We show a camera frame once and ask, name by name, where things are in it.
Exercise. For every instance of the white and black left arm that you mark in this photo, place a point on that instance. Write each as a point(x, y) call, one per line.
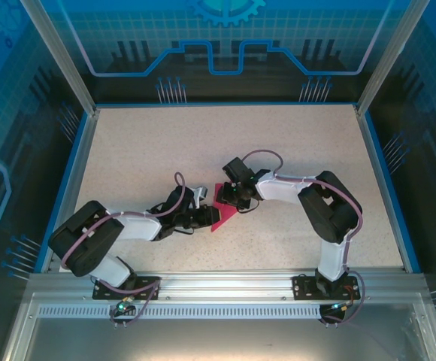
point(139, 227)

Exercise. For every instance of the pink paper sheet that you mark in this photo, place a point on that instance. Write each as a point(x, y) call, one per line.
point(223, 220)

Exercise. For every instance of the blue printed enclosure side panel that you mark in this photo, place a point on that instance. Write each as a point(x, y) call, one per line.
point(428, 113)
point(15, 113)

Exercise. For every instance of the aluminium frame rail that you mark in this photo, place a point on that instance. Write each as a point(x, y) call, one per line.
point(225, 284)

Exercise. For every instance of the blue printed enclosure panel, gear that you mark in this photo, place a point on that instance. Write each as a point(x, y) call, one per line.
point(128, 30)

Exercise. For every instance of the right circuit board with LED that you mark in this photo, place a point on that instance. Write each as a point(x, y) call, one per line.
point(338, 307)

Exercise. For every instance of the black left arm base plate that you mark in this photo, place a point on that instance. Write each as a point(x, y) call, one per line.
point(99, 293)

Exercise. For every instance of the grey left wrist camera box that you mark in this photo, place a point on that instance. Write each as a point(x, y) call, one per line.
point(201, 192)

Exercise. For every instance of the circuit board with led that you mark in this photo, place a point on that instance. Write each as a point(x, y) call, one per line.
point(338, 307)
point(122, 308)

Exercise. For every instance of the short blue table edge trim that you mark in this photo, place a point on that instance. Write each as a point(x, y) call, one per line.
point(64, 188)
point(391, 188)

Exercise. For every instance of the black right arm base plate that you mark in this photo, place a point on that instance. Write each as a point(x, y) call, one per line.
point(302, 287)

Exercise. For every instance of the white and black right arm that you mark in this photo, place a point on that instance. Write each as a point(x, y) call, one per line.
point(278, 190)

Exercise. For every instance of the left circuit board with LED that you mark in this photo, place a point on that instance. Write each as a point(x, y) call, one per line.
point(122, 308)

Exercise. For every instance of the aluminium frame post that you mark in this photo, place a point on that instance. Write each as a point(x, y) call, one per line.
point(384, 64)
point(67, 64)

